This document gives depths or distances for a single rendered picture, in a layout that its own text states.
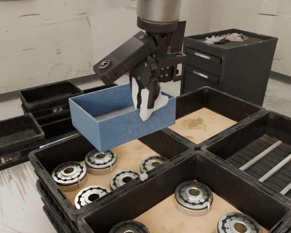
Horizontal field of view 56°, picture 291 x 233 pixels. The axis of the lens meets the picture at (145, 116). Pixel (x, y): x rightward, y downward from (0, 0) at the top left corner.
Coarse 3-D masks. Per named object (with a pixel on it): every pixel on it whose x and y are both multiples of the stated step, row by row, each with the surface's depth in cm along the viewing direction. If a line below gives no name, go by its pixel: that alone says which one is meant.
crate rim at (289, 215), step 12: (192, 156) 78; (204, 156) 78; (168, 168) 73; (228, 168) 73; (144, 180) 69; (120, 192) 66; (264, 192) 66; (108, 204) 63; (288, 204) 62; (84, 216) 59; (288, 216) 59; (84, 228) 57; (276, 228) 58
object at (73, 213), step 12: (168, 132) 89; (60, 144) 84; (180, 156) 78; (36, 168) 75; (156, 168) 73; (48, 180) 69; (132, 180) 69; (72, 204) 62; (96, 204) 62; (72, 216) 61
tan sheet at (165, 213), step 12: (168, 204) 75; (216, 204) 75; (228, 204) 75; (144, 216) 72; (156, 216) 72; (168, 216) 72; (180, 216) 72; (192, 216) 72; (204, 216) 72; (216, 216) 72; (156, 228) 69; (168, 228) 69; (180, 228) 69; (192, 228) 69; (204, 228) 69; (216, 228) 69; (264, 228) 69
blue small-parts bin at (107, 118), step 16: (80, 96) 65; (96, 96) 67; (112, 96) 70; (128, 96) 73; (80, 112) 59; (96, 112) 69; (112, 112) 71; (128, 112) 56; (160, 112) 61; (80, 128) 62; (96, 128) 54; (112, 128) 55; (128, 128) 58; (144, 128) 60; (160, 128) 63; (96, 144) 56; (112, 144) 57
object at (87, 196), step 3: (90, 192) 74; (93, 192) 74; (96, 192) 74; (99, 192) 74; (87, 195) 73; (90, 195) 74; (99, 195) 73; (102, 195) 73; (87, 198) 72; (87, 201) 72; (90, 201) 72
